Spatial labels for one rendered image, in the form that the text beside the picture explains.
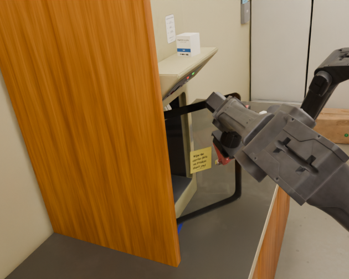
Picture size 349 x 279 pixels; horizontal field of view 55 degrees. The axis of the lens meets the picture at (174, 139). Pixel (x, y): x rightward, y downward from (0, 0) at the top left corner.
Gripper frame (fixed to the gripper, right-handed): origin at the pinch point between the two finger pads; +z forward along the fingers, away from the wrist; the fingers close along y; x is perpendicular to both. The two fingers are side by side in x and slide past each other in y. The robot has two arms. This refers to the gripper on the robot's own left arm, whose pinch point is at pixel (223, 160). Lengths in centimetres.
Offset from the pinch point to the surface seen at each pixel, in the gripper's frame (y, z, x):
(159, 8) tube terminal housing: -33.1, -33.5, -8.5
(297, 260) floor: 18, 125, 79
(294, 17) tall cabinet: -175, 83, 226
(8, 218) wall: -20, 22, -64
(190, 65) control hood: -14.9, -26.9, -7.8
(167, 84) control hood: -11.1, -26.0, -16.4
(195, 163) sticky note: -3.7, 2.5, -7.4
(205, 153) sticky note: -4.7, 0.4, -3.4
